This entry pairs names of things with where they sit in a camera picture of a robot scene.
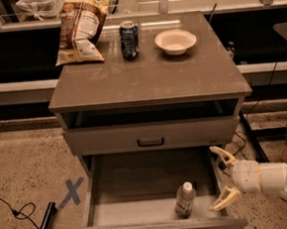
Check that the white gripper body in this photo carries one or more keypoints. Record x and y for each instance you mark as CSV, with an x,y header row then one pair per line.
x,y
246,176

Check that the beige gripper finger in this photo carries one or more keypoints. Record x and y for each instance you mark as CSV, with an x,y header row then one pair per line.
x,y
228,159
228,196

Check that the clear plastic bottle white cap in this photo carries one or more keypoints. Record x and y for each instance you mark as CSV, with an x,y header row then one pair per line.
x,y
185,198

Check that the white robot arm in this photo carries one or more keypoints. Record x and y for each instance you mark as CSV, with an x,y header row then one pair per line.
x,y
273,178

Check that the grey drawer cabinet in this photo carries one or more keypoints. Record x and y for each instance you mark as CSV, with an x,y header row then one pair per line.
x,y
155,87

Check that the open middle drawer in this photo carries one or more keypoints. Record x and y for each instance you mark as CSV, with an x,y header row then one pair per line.
x,y
138,191

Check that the closed top drawer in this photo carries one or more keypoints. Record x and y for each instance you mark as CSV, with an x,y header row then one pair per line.
x,y
177,135

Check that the black tripod leg right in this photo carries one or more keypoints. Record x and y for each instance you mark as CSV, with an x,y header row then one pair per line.
x,y
257,147

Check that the white paper bowl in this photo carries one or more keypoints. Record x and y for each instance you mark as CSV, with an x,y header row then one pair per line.
x,y
175,42

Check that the blue tape cross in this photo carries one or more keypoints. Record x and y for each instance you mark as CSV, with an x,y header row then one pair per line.
x,y
72,193

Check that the dark blue soda can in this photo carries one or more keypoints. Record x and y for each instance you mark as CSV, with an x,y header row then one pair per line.
x,y
128,31

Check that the brown chip bag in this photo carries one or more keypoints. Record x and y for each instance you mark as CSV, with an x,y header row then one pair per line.
x,y
81,24

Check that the clear plastic bag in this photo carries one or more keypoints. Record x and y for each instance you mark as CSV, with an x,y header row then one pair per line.
x,y
41,9

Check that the black drawer handle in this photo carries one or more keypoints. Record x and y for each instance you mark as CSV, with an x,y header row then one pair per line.
x,y
150,142

